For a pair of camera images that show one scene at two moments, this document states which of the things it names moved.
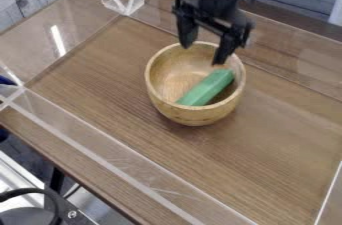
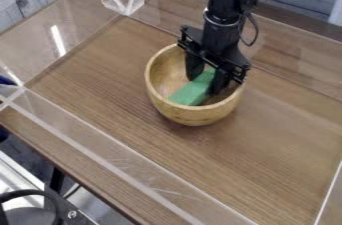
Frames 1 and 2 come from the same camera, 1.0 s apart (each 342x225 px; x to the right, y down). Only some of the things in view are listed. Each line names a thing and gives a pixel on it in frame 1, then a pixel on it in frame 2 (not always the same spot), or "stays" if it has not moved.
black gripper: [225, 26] -> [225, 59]
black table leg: [56, 180] stays
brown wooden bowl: [175, 71] stays
